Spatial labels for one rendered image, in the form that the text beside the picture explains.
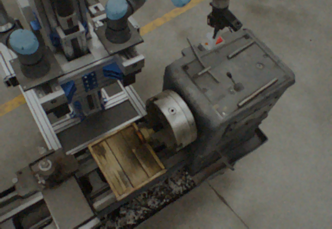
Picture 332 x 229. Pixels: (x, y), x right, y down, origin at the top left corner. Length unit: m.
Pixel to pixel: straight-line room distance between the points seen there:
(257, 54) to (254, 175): 1.34
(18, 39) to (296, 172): 2.41
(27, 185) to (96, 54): 0.82
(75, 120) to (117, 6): 1.23
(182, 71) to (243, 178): 1.44
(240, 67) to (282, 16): 2.43
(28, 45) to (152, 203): 1.15
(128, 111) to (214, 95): 1.24
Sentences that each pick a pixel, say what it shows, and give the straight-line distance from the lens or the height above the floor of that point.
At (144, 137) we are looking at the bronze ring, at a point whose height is 1.11.
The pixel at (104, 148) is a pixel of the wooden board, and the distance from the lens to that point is 1.79.
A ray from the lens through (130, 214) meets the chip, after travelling 1.99.
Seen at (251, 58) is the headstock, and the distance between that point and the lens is 1.76.
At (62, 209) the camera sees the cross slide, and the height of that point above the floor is 0.97.
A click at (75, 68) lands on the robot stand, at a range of 1.86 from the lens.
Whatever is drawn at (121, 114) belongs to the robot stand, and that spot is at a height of 0.21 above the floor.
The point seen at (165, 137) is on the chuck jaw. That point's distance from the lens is 1.56.
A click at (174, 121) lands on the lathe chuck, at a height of 1.22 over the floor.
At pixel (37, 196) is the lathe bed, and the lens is 1.80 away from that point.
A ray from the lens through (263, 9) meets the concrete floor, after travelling 4.06.
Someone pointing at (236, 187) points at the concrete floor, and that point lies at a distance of 2.75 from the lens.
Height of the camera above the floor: 2.54
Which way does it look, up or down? 60 degrees down
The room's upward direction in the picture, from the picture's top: 9 degrees clockwise
